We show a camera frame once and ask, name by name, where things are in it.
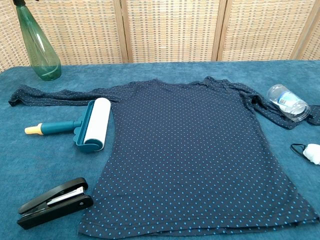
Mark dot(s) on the navy polka dot shirt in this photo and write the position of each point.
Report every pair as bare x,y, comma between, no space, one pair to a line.
187,150

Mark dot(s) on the woven wooden folding screen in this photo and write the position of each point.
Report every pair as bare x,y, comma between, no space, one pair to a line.
172,30

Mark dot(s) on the black stapler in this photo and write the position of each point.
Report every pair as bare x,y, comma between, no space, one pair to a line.
75,201

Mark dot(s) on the teal table cloth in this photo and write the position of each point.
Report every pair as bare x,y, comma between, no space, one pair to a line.
50,162

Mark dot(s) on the green plastic spray bottle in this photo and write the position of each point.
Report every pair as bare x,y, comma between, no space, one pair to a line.
43,58

